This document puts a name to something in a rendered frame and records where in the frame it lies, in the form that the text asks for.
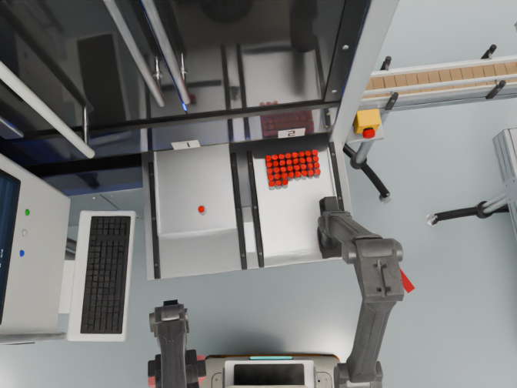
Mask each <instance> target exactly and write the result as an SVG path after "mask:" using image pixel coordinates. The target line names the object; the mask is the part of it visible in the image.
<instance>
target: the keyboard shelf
mask: <svg viewBox="0 0 517 388"><path fill-rule="evenodd" d="M92 216H131V226H130V237H129V247H128V266H127V276H126V287H125V306H124V316H123V326H122V334H81V333H80V329H81V320H82V305H83V297H84V289H85V274H86V266H87V258H88V243H89V235H90V227H91V218H92ZM135 217H136V213H135V211H132V210H82V211H81V212H80V216H79V224H78V238H77V246H76V254H75V260H64V266H63V274H62V288H61V295H60V302H59V309H58V313H69V320H68V334H67V340H68V341H95V342H124V341H126V339H127V330H128V310H129V300H130V289H131V278H132V258H133V248H134V238H135Z"/></svg>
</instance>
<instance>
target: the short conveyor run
mask: <svg viewBox="0 0 517 388"><path fill-rule="evenodd" d="M496 49H497V46H496V45H494V44H493V45H491V46H490V47H489V49H488V50H487V51H486V52H485V54H484V55H483V56H482V57H481V58H480V59H476V60H468V61H461V62H448V63H441V64H434V65H420V66H413V67H406V68H399V69H389V65H390V63H391V60H392V58H391V56H386V57H385V61H384V62H383V63H382V67H381V68H380V70H378V71H372V74H371V76H370V79H369V82H368V84H367V86H366V89H365V92H364V95H363V97H362V100H361V102H360V105H365V104H372V103H377V104H378V107H379V108H378V109H379V112H380V113H383V112H396V111H403V110H410V109H423V108H431V107H438V106H445V105H458V104H466V103H473V102H486V101H493V100H500V99H513V98H517V55H510V56H503V57H496V58H493V57H492V54H493V52H494V51H495V50H496Z"/></svg>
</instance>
